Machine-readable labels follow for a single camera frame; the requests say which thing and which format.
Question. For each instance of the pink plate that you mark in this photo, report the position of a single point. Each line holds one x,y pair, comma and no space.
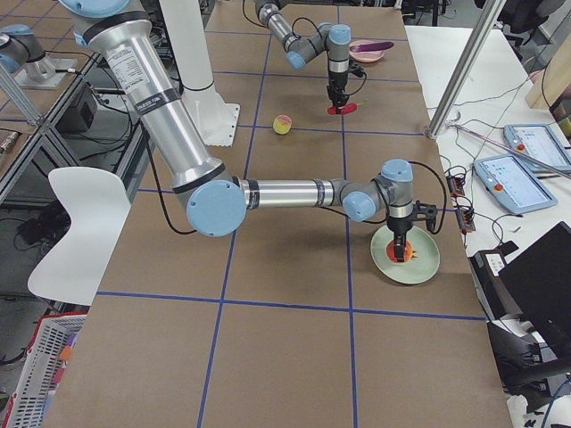
365,57

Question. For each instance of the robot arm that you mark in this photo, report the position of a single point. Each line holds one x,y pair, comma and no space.
333,40
215,201

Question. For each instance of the pink yellow peach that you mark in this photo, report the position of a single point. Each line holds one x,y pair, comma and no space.
282,124

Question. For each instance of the white chair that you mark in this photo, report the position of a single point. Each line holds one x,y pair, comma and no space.
97,204

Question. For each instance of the black computer monitor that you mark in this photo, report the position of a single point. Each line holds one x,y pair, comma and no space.
538,280

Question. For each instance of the aluminium frame post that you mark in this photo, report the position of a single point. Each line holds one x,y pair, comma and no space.
472,49

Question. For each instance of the red white plastic basket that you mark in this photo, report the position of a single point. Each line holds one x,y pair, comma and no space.
43,368

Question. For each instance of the green plate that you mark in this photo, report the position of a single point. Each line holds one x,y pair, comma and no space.
416,271

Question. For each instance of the red yellow pomegranate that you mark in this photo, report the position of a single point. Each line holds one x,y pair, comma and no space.
400,253

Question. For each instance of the red chili pepper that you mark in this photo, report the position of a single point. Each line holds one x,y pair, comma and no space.
347,109

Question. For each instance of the purple eggplant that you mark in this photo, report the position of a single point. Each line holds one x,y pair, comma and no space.
365,46

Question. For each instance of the teach pendant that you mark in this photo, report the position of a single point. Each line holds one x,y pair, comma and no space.
540,143
513,184

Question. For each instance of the near teach pendant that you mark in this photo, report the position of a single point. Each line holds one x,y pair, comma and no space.
513,184

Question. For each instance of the black box under table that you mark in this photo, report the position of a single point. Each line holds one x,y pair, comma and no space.
80,114

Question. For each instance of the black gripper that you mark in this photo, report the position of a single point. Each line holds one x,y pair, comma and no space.
398,226
335,80

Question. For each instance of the far teach pendant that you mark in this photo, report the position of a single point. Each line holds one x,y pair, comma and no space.
540,143

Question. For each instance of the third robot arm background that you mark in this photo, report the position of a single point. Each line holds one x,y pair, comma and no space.
27,61

